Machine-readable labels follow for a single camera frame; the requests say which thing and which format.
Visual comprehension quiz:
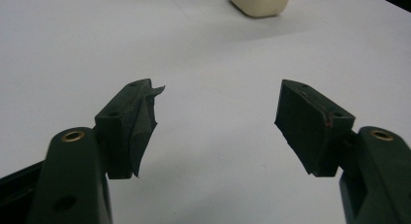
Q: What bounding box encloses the white table mat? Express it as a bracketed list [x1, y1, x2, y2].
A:
[0, 0, 411, 224]

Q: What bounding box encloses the beige square cup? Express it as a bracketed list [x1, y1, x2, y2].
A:
[227, 0, 294, 18]

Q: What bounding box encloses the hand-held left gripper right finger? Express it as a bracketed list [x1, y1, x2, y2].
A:
[273, 79, 411, 224]

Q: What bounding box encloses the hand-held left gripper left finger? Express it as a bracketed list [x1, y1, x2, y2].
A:
[27, 78, 166, 224]

